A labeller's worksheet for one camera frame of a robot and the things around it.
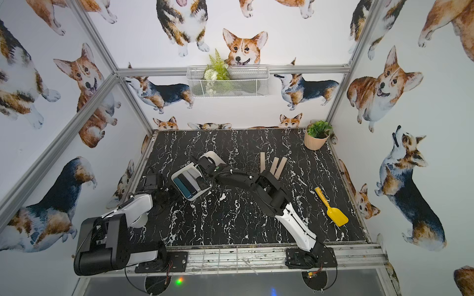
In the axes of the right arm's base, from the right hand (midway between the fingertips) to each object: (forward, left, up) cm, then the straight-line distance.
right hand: (199, 183), depth 93 cm
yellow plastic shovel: (-16, -66, -4) cm, 68 cm away
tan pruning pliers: (+14, -33, -3) cm, 36 cm away
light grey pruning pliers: (+6, +4, -1) cm, 8 cm away
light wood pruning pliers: (+10, -42, -3) cm, 44 cm away
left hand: (-4, +7, -1) cm, 8 cm away
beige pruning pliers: (+11, -39, -2) cm, 40 cm away
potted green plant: (+25, -63, +8) cm, 68 cm away
